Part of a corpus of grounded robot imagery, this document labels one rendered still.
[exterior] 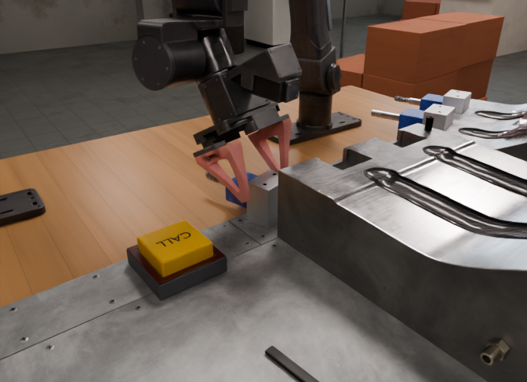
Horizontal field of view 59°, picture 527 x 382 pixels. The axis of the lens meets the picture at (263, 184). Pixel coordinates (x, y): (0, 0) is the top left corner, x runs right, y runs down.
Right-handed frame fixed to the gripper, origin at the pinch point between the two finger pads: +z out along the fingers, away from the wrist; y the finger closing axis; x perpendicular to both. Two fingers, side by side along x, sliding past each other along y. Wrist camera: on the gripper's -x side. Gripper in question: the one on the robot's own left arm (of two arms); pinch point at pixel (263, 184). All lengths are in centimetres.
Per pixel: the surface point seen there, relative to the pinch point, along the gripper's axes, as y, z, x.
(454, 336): -8.6, 15.4, -22.8
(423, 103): 41.2, 0.6, -4.6
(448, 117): 32.1, 3.2, -11.9
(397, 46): 221, -18, 79
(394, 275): -7.1, 10.3, -18.3
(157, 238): -15.9, -0.2, 1.9
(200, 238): -13.0, 1.6, -1.2
